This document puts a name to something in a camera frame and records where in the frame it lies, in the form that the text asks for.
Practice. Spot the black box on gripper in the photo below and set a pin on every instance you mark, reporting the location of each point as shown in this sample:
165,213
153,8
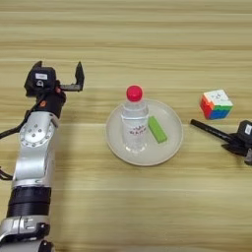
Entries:
246,130
41,83

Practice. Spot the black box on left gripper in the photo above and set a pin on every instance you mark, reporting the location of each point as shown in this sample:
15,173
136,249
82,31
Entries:
41,83

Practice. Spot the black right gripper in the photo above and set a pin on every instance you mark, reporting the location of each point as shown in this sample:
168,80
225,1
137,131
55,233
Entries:
247,150

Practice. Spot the clear bottle with red cap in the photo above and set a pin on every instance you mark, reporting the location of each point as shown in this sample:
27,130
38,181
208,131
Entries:
134,121

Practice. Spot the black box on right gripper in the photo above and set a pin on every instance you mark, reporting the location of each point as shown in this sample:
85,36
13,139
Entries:
246,130

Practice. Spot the black marker pen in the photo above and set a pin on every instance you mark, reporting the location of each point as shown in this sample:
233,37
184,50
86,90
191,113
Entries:
210,129

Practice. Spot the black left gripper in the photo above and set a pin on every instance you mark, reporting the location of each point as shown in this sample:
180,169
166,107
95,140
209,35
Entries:
52,101

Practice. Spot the round beige plate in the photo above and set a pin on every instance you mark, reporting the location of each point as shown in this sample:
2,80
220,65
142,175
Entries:
170,144

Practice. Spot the green rectangular block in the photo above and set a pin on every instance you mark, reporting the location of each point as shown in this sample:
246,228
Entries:
157,129

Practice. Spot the multicoloured puzzle cube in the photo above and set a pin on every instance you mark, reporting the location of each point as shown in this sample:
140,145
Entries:
216,104

